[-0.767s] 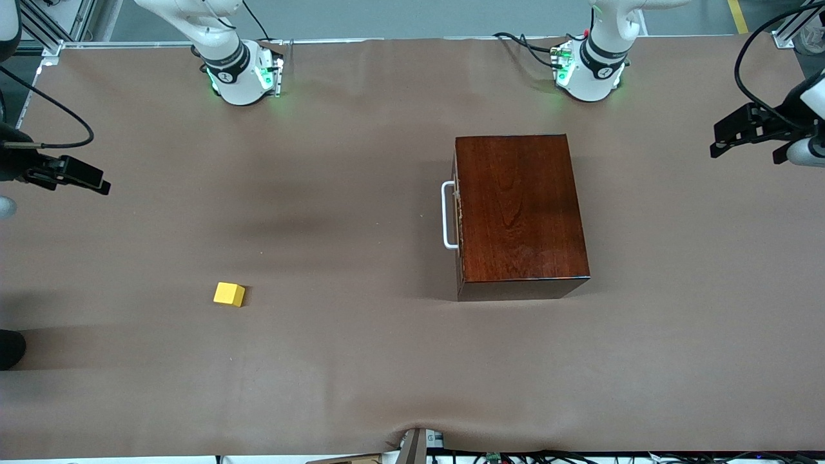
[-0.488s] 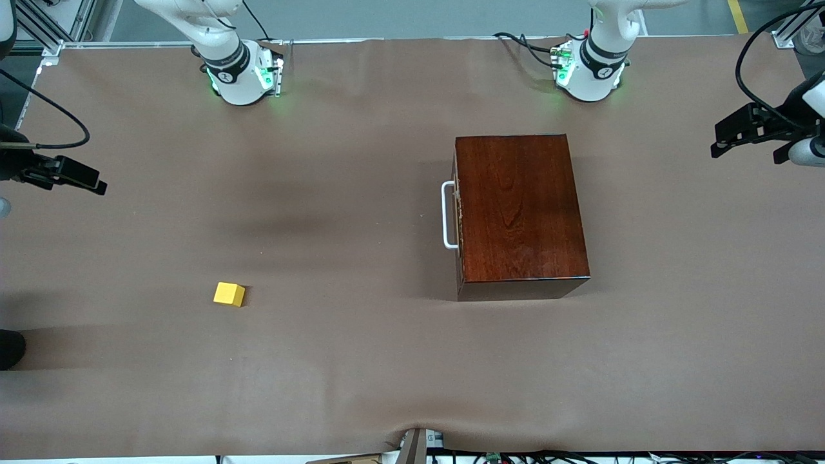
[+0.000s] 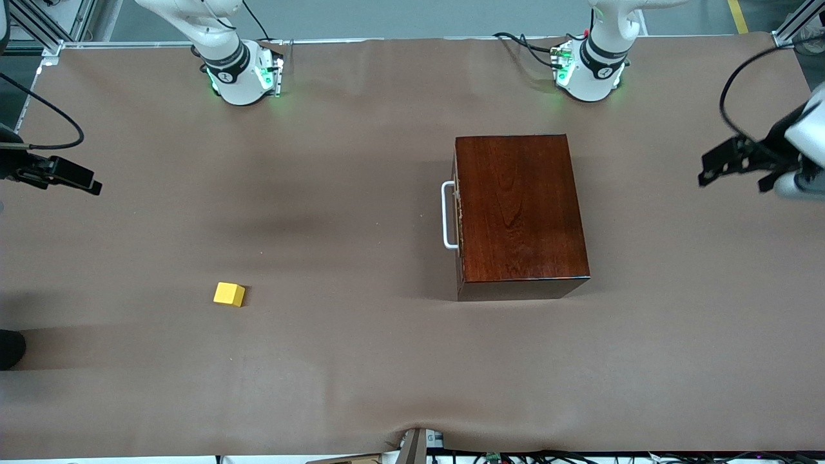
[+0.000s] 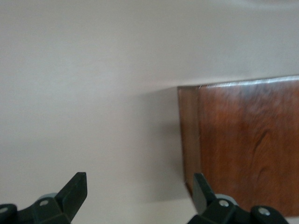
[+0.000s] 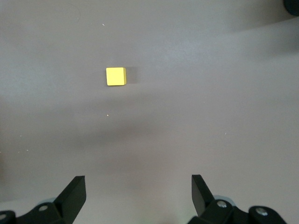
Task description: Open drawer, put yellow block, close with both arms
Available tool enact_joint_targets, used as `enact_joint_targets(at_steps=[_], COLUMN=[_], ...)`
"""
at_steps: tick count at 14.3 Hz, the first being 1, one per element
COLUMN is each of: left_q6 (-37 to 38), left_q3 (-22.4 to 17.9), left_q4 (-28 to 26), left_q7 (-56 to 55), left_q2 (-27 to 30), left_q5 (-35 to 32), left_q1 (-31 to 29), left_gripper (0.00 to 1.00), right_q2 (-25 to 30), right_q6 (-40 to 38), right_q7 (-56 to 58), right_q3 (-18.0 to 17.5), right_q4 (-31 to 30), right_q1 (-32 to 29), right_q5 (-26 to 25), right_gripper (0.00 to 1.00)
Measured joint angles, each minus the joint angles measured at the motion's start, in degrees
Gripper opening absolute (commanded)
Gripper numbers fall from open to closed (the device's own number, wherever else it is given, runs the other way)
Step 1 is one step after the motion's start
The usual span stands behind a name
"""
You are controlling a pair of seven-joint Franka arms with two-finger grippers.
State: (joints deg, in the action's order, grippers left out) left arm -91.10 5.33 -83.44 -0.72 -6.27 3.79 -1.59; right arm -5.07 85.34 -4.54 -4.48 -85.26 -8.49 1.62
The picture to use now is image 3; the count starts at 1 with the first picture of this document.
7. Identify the black right base cable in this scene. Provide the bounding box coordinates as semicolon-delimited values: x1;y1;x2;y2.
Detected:
242;0;273;42

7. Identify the brown table mat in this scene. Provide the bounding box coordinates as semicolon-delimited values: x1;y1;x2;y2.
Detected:
0;32;825;459

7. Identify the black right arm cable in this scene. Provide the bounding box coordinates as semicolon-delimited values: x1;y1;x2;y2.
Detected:
0;72;85;150

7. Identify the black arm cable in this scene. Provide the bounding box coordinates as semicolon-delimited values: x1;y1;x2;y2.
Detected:
0;72;85;150
719;42;814;168

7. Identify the yellow block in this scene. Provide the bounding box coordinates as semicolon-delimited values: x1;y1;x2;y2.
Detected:
213;282;246;307

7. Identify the aluminium frame profile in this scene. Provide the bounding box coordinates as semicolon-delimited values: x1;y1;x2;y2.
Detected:
0;0;97;56
773;0;825;49

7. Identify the black base cable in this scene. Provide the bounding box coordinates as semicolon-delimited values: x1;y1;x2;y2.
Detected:
493;31;569;69
242;0;273;42

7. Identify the wooden drawer with white handle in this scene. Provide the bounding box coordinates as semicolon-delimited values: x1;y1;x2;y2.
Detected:
442;139;462;298

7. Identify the cardboard piece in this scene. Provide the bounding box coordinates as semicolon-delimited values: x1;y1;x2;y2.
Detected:
306;453;382;464

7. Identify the black left base cable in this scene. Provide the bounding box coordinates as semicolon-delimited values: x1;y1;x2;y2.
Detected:
493;31;569;69

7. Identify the black rounded object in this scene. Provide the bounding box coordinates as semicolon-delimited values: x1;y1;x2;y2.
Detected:
0;329;27;371

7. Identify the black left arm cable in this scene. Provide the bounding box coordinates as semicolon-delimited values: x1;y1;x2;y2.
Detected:
719;42;814;168

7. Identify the dark brown wooden cabinet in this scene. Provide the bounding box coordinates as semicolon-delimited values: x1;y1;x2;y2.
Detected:
453;134;591;302

